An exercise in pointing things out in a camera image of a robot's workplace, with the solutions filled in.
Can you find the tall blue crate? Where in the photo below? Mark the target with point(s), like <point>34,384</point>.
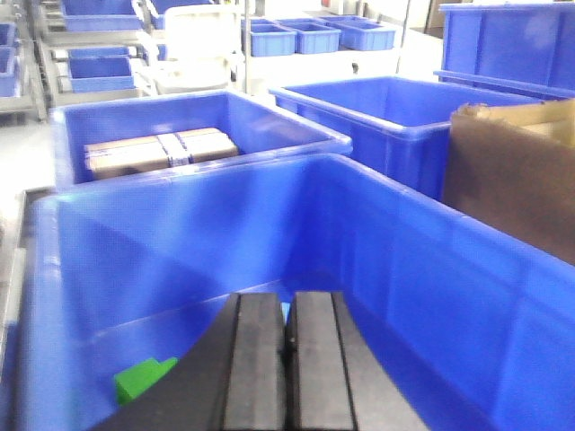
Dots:
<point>525,49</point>

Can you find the brown taped package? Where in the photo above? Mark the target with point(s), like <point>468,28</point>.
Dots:
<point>151,153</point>

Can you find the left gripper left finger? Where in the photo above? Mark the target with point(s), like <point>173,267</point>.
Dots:
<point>233,378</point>

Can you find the brown cardboard box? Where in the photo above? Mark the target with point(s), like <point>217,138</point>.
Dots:
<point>512,167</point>

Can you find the empty blue bin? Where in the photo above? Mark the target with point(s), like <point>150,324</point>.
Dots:
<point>398,126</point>

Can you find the white plastic bin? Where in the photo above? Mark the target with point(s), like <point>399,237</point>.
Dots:
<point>202,48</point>

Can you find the blue shelf bin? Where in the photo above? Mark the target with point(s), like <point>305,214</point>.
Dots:
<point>99,74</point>
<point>100,15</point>

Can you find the small blue tray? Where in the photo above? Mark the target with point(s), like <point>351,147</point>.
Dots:
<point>362,34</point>
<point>313,36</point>
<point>270,39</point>

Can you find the green block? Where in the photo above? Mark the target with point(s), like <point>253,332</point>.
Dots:
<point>135,380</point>

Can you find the blue bin with package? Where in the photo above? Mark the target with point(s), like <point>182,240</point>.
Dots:
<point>258,131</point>

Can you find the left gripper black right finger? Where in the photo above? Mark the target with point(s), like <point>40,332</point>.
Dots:
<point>334,380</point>

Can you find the large blue bin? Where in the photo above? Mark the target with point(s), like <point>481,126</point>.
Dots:
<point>475,327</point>

